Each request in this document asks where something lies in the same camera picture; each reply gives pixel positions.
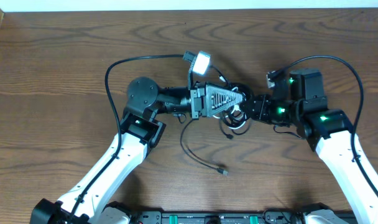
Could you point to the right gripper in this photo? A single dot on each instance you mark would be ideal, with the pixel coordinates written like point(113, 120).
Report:
point(262, 101)

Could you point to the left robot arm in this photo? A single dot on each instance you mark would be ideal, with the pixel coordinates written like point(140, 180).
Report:
point(138, 133)

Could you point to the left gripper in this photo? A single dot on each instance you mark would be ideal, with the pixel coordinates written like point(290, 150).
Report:
point(203, 102)

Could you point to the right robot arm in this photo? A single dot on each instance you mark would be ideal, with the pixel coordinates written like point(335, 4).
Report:
point(300, 100)

